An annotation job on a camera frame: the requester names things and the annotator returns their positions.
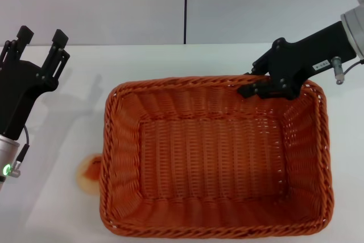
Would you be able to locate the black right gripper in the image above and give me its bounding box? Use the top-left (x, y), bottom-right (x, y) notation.
top-left (238, 21), bottom-right (358, 101)

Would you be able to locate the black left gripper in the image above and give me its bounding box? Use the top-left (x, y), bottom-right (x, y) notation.
top-left (0, 26), bottom-right (71, 141)

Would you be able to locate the orange woven wicker basket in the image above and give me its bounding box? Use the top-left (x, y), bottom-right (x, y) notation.
top-left (99, 75), bottom-right (334, 231)

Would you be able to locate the round bun with orange glaze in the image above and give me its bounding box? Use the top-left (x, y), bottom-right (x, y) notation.
top-left (75, 154), bottom-right (102, 197)

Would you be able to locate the grey cable with silver connector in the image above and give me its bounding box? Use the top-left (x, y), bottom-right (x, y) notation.
top-left (331, 56), bottom-right (364, 85)

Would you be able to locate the black cable with plug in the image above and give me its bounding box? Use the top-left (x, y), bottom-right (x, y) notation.
top-left (11, 125), bottom-right (31, 178)

